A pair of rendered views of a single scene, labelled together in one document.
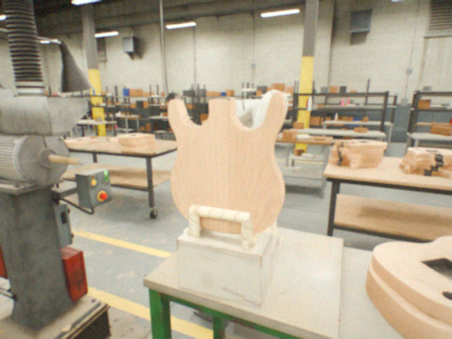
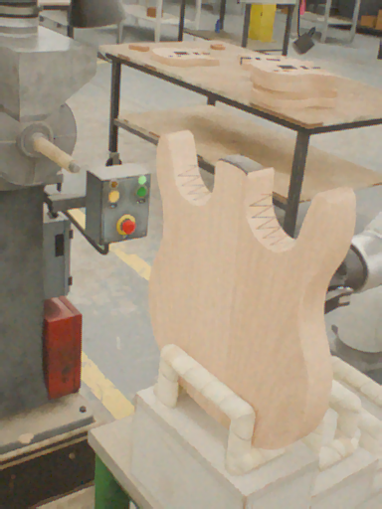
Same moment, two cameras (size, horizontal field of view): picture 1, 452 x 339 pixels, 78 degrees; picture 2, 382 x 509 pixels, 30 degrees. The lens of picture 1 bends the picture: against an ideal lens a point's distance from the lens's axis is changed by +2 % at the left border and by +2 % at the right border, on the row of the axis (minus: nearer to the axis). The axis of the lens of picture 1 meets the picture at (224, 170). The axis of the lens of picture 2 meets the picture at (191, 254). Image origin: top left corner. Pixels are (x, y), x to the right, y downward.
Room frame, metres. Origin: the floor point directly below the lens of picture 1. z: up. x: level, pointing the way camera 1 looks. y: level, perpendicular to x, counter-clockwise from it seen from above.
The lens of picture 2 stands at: (-0.01, -0.37, 1.81)
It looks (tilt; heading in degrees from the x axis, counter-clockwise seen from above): 26 degrees down; 29
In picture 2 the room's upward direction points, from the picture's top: 5 degrees clockwise
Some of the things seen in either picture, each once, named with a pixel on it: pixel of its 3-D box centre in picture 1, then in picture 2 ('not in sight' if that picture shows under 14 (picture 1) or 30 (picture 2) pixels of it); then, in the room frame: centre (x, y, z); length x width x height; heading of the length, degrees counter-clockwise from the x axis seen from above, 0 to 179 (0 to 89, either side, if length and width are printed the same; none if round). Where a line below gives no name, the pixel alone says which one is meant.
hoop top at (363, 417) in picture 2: not in sight; (336, 401); (1.05, -0.10, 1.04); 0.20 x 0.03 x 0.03; 69
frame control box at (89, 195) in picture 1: (83, 192); (97, 206); (1.56, 0.84, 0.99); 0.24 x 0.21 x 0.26; 66
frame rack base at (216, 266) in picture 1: (225, 260); (218, 465); (0.80, 0.00, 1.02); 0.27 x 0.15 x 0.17; 70
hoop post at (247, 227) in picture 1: (247, 233); (239, 441); (0.72, -0.07, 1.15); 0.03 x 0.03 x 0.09
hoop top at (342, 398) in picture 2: not in sight; (313, 377); (0.98, -0.07, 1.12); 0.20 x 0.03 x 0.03; 69
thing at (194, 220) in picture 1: (194, 224); (168, 379); (0.78, 0.09, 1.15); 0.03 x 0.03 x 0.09
